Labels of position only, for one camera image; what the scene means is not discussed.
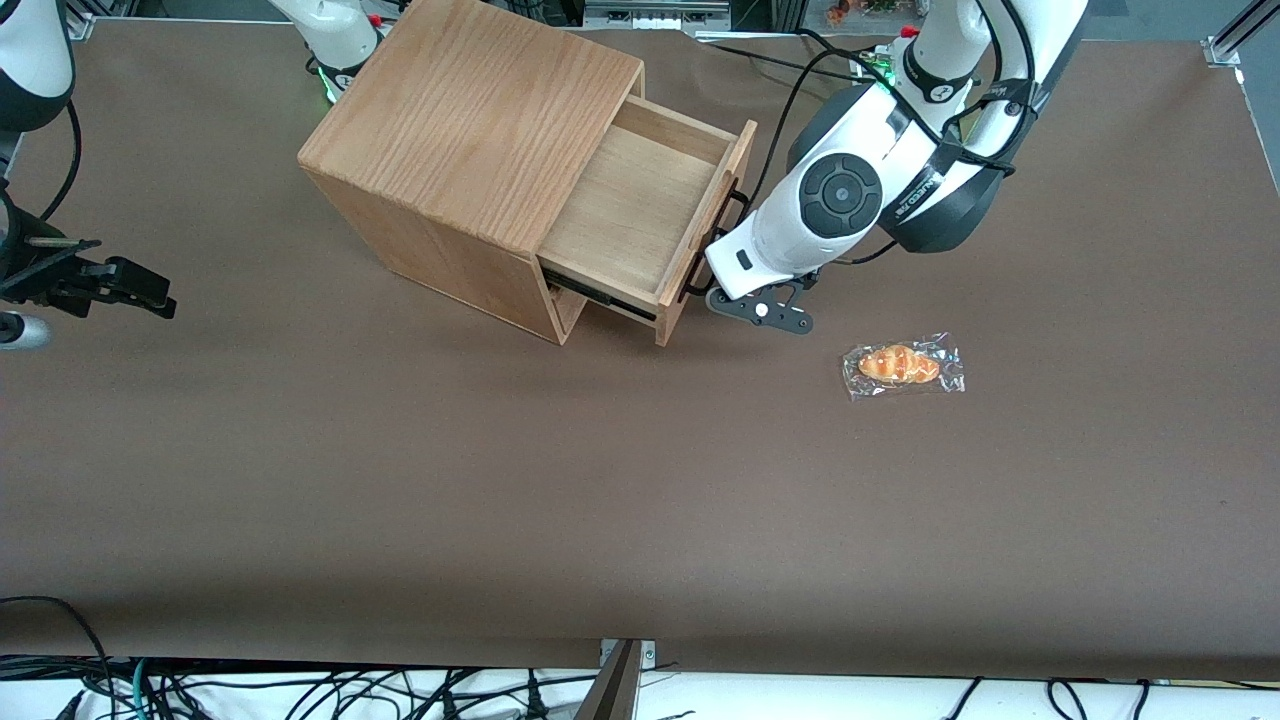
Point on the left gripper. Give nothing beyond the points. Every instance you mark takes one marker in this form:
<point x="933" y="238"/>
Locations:
<point x="699" y="290"/>

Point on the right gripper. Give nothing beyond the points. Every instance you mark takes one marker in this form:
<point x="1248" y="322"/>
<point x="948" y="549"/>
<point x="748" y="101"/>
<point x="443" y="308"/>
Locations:
<point x="42" y="272"/>

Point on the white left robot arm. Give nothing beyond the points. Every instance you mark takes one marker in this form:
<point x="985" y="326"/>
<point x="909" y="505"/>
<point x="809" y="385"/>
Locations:
<point x="950" y="190"/>

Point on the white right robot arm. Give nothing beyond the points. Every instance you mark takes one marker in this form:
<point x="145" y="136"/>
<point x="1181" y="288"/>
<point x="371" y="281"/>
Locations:
<point x="335" y="30"/>

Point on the wooden drawer cabinet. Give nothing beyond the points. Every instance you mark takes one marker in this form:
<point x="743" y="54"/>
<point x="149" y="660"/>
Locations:
<point x="450" y="130"/>

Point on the bread roll in clear wrapper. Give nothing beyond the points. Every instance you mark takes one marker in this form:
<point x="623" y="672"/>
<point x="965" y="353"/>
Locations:
<point x="900" y="365"/>

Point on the brown table cover mat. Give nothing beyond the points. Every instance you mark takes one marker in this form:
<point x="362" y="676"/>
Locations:
<point x="640" y="480"/>

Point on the small orange object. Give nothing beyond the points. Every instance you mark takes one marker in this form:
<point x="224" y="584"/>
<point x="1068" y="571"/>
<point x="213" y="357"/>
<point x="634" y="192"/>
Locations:
<point x="838" y="12"/>

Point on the grey metal equipment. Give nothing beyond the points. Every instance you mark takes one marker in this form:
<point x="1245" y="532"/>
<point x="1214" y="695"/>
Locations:
<point x="655" y="14"/>

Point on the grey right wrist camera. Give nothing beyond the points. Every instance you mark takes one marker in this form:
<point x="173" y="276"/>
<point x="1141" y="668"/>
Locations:
<point x="20" y="331"/>

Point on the aluminium corner bracket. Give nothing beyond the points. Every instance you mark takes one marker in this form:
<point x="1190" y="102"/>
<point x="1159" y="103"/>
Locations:
<point x="82" y="28"/>
<point x="1222" y="50"/>

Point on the small metal table bracket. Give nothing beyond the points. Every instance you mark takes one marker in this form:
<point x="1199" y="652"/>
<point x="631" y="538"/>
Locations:
<point x="648" y="652"/>

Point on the brown post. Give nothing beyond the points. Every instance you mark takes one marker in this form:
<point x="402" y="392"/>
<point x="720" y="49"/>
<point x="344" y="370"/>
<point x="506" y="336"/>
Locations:
<point x="610" y="690"/>

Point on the aluminium frame profile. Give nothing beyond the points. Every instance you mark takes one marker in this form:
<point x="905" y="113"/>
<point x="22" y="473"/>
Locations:
<point x="1250" y="25"/>

